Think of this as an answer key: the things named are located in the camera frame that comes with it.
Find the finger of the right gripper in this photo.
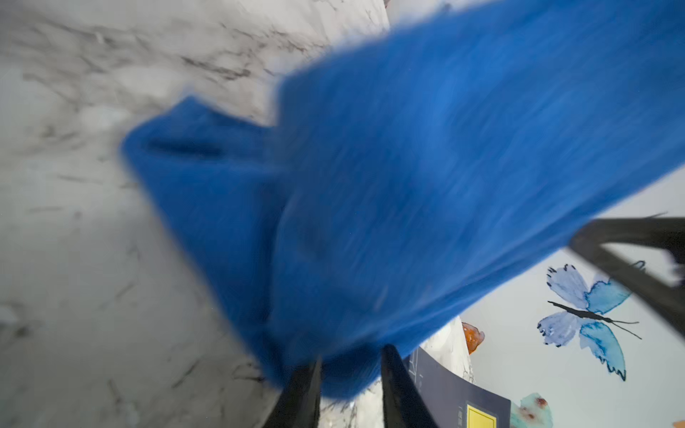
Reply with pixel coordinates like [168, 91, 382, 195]
[568, 218, 684, 335]

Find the blue microfiber cloth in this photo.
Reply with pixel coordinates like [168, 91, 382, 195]
[122, 1, 684, 399]

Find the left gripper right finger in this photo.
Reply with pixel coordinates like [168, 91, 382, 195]
[381, 345, 437, 428]

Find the navy yellow-label book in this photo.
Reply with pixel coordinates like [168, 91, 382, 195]
[404, 348, 511, 428]

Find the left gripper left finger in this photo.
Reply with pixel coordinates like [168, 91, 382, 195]
[262, 358, 322, 428]

